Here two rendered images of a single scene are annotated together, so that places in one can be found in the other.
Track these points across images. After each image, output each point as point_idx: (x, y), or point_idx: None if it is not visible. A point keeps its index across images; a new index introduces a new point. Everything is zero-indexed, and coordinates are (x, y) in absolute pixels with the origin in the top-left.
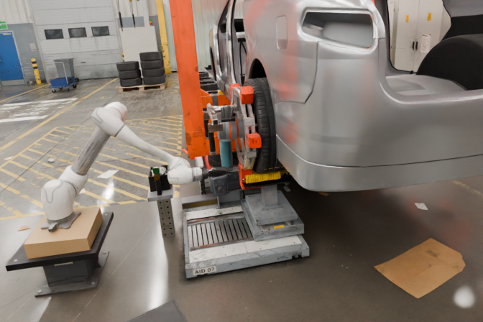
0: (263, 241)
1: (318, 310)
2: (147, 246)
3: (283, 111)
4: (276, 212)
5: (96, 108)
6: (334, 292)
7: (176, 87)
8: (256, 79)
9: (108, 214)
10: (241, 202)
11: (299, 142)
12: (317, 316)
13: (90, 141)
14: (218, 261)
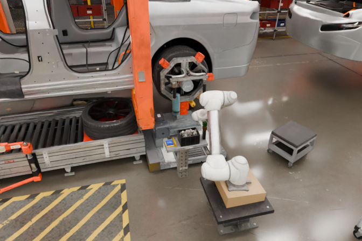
0: None
1: (234, 121)
2: (197, 182)
3: (227, 54)
4: (188, 115)
5: (234, 92)
6: (224, 117)
7: (143, 80)
8: (183, 49)
9: (204, 178)
10: None
11: (243, 59)
12: (237, 121)
13: (219, 124)
14: None
